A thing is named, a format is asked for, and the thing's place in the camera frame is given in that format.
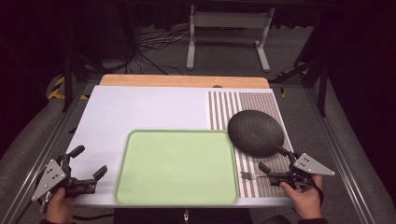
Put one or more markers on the white table board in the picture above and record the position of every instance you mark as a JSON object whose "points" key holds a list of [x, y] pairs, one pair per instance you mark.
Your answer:
{"points": [[140, 109]]}

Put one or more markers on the wooden table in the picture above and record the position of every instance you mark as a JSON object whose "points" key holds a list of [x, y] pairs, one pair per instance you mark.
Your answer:
{"points": [[183, 81]]}

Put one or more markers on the silver metal fork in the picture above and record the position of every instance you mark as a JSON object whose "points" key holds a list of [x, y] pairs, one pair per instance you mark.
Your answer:
{"points": [[252, 176]]}

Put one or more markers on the aluminium frame rail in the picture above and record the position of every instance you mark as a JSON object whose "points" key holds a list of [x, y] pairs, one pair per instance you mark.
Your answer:
{"points": [[40, 152], [339, 149]]}

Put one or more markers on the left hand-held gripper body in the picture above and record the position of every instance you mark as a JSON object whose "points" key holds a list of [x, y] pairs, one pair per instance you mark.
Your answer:
{"points": [[51, 178]]}

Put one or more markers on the light green plastic tray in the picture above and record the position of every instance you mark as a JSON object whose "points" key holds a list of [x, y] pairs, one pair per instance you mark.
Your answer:
{"points": [[176, 168]]}

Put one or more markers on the yellow black floor tape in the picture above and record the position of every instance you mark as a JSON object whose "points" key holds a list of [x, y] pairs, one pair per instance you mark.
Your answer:
{"points": [[56, 90]]}

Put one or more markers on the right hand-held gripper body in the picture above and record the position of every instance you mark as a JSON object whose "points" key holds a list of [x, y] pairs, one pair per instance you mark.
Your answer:
{"points": [[311, 166]]}

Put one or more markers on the person's right hand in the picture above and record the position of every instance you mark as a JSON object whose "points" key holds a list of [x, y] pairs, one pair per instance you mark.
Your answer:
{"points": [[305, 199]]}

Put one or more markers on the grey striped placemat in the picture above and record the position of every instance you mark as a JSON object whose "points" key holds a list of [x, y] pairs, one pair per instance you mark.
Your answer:
{"points": [[227, 105]]}

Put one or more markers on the person's dark clothing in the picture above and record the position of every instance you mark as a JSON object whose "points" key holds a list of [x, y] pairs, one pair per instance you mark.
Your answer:
{"points": [[180, 216]]}

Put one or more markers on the grey metal stand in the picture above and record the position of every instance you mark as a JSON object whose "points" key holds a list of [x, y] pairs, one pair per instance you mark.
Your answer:
{"points": [[230, 20]]}

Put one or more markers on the black tripod stand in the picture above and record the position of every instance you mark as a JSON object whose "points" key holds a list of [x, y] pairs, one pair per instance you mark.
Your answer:
{"points": [[314, 70], [67, 81]]}

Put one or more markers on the person's left hand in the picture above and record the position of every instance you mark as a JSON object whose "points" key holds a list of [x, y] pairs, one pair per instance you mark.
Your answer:
{"points": [[59, 207]]}

